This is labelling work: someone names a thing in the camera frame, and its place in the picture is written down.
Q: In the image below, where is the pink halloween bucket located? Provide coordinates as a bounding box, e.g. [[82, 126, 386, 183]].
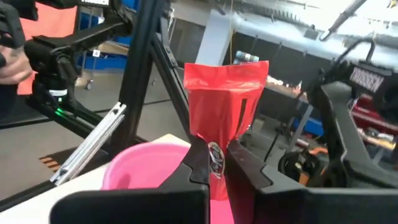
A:
[[99, 142, 237, 224]]

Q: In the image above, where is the red KitKat candy bar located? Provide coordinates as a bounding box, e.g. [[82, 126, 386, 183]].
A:
[[182, 60, 270, 202]]

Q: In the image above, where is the person's hand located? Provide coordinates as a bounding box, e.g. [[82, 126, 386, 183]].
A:
[[0, 46, 34, 85]]

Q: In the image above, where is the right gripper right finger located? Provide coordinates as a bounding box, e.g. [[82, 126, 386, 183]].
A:
[[225, 139, 398, 224]]

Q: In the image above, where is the white pillar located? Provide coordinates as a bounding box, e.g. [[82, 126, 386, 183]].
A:
[[195, 9, 237, 66]]

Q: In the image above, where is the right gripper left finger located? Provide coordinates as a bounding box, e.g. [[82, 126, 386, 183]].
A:
[[49, 136, 211, 224]]

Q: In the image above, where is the silver aluminium rail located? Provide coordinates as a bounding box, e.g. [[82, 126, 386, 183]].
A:
[[49, 101, 127, 187]]

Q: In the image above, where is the blue storage bin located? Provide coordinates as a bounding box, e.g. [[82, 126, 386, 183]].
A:
[[76, 51, 128, 71]]

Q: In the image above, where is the black mat hazard-striped edge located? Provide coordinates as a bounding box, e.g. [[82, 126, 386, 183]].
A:
[[39, 146, 109, 174]]

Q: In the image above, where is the orange and black device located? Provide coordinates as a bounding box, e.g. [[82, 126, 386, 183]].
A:
[[277, 145, 330, 187]]

